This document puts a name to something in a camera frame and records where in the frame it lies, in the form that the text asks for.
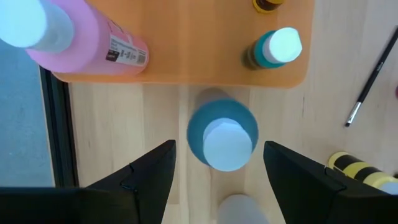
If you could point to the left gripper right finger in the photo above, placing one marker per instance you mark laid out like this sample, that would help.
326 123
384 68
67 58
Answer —
298 186

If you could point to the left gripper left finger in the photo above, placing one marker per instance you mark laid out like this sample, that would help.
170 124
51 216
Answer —
152 186

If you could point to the small sky blue paint bottle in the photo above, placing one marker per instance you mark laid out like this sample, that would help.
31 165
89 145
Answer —
280 46

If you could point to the tall light pink paint bottle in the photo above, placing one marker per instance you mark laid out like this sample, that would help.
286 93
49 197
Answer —
93 46

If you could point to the small yellow paint bottle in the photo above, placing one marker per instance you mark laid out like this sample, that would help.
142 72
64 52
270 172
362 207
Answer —
264 11
360 171

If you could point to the white cup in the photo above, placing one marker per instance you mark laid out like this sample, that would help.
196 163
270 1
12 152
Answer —
242 211

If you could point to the black paintbrush silver ferrule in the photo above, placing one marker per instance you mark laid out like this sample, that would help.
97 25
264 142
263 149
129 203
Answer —
372 77

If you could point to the translucent orange tray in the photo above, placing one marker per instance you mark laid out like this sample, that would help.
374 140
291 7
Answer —
192 46

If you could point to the black aluminium table frame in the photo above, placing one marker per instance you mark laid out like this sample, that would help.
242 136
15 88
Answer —
59 130

